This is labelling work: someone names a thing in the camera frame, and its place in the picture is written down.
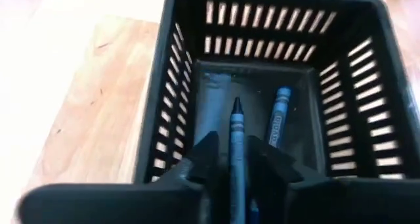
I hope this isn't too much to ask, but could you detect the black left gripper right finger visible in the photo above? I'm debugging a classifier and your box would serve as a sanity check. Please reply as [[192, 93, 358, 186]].
[[245, 135, 420, 224]]

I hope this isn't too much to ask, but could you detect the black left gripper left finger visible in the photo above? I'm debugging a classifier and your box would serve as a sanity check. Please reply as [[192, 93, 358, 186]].
[[18, 130, 221, 224]]

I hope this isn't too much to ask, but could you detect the black slotted plastic basket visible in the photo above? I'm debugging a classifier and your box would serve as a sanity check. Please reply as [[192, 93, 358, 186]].
[[133, 0, 420, 187]]

